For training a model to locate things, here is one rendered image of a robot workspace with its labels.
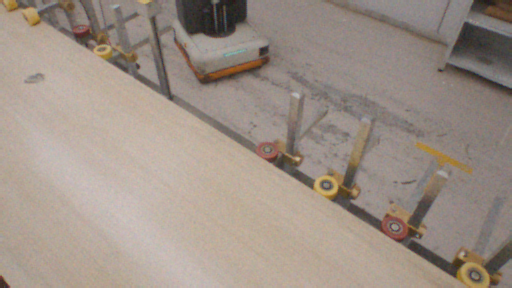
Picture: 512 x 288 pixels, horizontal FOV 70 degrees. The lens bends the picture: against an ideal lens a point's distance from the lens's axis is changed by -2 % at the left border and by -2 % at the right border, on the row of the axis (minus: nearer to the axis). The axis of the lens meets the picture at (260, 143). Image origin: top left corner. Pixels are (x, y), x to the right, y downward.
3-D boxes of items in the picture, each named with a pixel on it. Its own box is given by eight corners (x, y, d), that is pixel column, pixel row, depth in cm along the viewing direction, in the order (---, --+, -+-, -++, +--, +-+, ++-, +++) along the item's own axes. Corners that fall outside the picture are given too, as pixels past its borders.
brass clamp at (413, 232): (389, 209, 132) (393, 201, 129) (425, 230, 127) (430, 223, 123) (381, 221, 129) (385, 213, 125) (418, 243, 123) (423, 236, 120)
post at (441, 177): (394, 244, 140) (441, 163, 104) (403, 249, 138) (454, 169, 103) (390, 250, 138) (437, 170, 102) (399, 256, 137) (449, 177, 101)
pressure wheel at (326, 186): (324, 217, 129) (329, 198, 121) (306, 203, 133) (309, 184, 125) (337, 203, 133) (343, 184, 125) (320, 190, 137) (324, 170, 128)
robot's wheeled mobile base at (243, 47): (173, 43, 335) (169, 18, 317) (237, 27, 355) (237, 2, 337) (200, 86, 295) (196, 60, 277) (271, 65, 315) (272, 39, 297)
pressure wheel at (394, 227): (397, 258, 119) (408, 240, 111) (372, 251, 121) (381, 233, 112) (398, 236, 125) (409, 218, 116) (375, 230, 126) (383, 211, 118)
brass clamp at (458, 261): (456, 251, 123) (463, 244, 119) (497, 275, 117) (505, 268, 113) (450, 265, 119) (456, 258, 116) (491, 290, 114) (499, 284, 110)
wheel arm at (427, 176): (428, 165, 146) (432, 158, 143) (437, 170, 144) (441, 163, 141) (378, 245, 123) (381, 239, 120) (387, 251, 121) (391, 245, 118)
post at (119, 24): (138, 84, 203) (114, 1, 167) (142, 87, 201) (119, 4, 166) (133, 88, 201) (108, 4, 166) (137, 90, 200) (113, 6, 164)
